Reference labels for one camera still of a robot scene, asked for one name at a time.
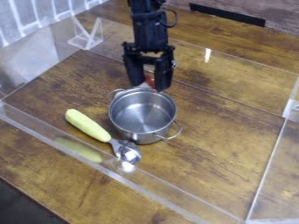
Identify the black strip on table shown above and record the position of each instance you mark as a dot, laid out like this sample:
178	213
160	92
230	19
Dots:
246	19

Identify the clear acrylic triangle bracket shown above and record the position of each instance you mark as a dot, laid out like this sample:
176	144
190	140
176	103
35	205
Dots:
86	40

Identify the spoon with yellow handle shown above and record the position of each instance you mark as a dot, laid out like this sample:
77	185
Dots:
125	149

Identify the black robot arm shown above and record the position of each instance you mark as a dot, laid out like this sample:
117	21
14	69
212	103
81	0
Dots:
145	6

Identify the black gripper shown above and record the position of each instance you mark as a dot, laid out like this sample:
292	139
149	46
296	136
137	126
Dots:
152	40

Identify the silver pot with handles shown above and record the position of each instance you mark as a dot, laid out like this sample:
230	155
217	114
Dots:
144	114

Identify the red and white mushroom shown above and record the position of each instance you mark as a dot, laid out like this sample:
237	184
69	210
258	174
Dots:
148	81

